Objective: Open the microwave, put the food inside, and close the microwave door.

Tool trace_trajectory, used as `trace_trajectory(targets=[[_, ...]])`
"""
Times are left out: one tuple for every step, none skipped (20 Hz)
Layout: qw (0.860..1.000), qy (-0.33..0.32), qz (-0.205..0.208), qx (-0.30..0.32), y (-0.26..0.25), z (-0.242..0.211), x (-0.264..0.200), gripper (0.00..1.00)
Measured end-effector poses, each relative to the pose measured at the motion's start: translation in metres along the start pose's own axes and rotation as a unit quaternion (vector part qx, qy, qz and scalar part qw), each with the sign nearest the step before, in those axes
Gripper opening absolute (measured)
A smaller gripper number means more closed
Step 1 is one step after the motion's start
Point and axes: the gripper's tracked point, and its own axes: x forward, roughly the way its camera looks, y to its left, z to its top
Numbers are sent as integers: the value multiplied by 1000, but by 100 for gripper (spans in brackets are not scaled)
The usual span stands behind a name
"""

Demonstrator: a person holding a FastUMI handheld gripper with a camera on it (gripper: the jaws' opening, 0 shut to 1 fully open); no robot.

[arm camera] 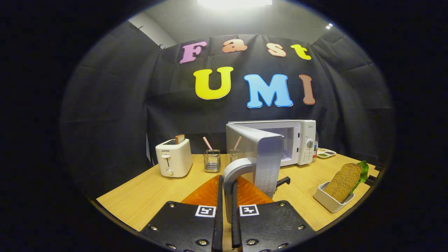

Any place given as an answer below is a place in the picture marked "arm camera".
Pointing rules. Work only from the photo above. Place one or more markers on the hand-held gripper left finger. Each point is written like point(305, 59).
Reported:
point(219, 217)

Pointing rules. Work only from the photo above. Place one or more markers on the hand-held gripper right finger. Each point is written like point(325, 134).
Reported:
point(235, 227)

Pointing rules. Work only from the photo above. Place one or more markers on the white microwave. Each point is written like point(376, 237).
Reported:
point(267, 157)

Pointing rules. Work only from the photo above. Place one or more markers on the brown bread lettuce sandwich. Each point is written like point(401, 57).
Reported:
point(344, 182)

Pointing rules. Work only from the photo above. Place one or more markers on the clear glass holder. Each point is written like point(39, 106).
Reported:
point(236, 155)

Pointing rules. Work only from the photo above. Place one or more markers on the cream toaster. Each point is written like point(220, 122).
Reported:
point(175, 159)

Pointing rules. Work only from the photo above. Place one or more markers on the pink striped straw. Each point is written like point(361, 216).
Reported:
point(208, 143)
point(238, 142)

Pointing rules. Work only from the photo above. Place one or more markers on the bread slice in toaster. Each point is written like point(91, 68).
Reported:
point(180, 138)

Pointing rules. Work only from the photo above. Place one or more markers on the white rectangular dish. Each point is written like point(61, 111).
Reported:
point(329, 203)

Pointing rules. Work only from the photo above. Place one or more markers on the white sectioned plate of beans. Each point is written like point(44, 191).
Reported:
point(326, 153)

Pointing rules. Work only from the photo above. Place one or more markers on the large ceiling light panel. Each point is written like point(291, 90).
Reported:
point(234, 2)

